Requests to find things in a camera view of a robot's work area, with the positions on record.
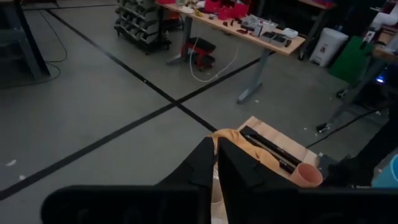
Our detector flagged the white trash bin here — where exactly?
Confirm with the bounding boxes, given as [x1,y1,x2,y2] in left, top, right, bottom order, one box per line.
[309,27,349,68]

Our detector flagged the wooden workbench grey legs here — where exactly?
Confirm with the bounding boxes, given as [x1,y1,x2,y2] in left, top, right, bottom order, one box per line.
[158,0,307,104]
[316,21,398,133]

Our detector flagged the white floor cable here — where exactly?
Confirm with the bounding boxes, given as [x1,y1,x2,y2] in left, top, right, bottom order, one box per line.
[189,37,240,83]

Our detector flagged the blue plastic mug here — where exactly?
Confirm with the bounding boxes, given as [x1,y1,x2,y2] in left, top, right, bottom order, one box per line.
[371,154,398,189]

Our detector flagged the dark metal table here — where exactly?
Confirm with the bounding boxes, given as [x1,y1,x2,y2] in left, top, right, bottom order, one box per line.
[0,0,50,80]

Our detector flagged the green bin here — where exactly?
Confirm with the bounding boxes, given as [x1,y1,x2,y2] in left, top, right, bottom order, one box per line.
[329,35,376,85]

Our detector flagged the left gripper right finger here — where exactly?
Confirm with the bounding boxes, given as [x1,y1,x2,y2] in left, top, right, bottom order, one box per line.
[217,137,298,189]

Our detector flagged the orange cloth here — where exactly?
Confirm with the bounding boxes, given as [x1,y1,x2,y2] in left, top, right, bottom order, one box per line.
[206,129,280,170]

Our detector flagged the peach orange cup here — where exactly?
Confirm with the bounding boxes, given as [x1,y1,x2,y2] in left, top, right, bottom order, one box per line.
[290,162,324,189]

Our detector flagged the white small device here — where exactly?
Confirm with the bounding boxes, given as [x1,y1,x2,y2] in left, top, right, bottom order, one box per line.
[281,27,299,40]

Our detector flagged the red boxes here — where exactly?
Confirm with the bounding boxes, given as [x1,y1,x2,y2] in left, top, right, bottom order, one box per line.
[203,0,249,21]

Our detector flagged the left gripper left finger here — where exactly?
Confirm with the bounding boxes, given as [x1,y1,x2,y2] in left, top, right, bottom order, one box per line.
[157,136,216,188]

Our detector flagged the grey parts bin rack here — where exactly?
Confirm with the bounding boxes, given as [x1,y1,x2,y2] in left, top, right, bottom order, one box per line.
[114,0,172,55]

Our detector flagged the red rolling stool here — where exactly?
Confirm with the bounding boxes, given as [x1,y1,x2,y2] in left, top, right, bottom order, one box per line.
[182,37,217,71]

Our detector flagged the black rod tool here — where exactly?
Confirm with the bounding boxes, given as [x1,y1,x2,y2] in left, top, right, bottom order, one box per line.
[239,126,303,174]

